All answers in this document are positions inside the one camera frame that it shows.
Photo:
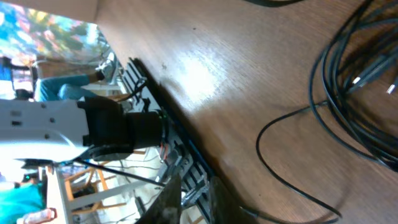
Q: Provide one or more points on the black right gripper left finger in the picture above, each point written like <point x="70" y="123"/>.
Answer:
<point x="167" y="208"/>

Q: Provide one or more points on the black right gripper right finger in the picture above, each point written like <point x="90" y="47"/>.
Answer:
<point x="224" y="209"/>

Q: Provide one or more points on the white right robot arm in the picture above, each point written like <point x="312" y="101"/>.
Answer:
<point x="97" y="128"/>

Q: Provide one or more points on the person in teal shirt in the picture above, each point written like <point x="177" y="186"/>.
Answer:
<point x="23" y="203"/>

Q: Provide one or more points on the seated person in jeans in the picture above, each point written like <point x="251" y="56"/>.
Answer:
<point x="71" y="87"/>

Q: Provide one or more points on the black aluminium table edge rail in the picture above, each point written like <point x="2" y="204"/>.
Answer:
<point x="183" y="154"/>

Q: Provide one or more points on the white and wooden furniture frame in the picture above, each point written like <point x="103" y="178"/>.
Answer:
<point x="83" y="192"/>

